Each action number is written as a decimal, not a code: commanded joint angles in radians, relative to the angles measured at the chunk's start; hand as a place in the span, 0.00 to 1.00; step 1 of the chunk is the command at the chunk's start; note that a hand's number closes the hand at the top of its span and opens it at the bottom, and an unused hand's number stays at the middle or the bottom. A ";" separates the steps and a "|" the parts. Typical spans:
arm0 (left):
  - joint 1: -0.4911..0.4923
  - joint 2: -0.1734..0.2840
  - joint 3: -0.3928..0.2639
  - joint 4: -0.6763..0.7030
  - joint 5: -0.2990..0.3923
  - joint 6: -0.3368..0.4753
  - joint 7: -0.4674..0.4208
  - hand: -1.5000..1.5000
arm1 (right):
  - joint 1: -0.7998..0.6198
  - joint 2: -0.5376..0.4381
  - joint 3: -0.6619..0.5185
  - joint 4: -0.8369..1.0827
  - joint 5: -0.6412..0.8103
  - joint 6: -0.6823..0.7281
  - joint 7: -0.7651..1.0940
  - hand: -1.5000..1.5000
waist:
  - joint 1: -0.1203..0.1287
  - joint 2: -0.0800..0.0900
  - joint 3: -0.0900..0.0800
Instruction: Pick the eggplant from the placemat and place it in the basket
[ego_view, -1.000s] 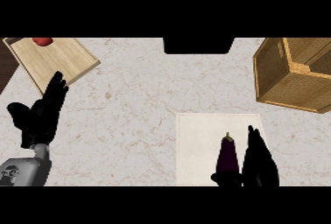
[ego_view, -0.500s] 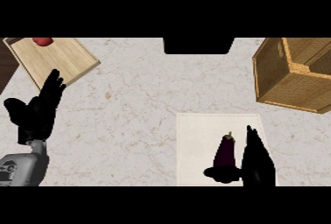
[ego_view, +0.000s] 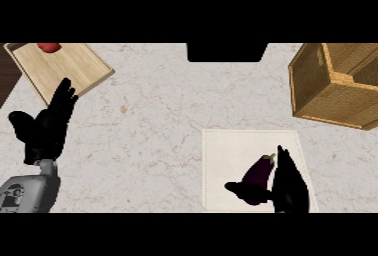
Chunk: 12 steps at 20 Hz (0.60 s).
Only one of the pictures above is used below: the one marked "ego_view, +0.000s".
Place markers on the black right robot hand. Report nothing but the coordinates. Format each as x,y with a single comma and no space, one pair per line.
288,186

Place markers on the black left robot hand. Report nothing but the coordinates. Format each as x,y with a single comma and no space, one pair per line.
47,130

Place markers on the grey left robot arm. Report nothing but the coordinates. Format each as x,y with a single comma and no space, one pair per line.
30,195

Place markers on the purple eggplant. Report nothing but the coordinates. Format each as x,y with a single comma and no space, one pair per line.
258,175

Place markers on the white placemat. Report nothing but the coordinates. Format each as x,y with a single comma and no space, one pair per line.
236,160

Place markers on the brown wicker basket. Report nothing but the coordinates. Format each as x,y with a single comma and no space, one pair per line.
334,90

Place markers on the dark brown wooden panel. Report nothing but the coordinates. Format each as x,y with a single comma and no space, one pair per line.
7,78

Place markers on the pale wooden cutting board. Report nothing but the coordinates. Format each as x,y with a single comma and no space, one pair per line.
59,71

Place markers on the red vegetable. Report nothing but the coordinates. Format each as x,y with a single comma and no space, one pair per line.
49,47

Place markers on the black appliance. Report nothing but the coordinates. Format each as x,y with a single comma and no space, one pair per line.
227,51

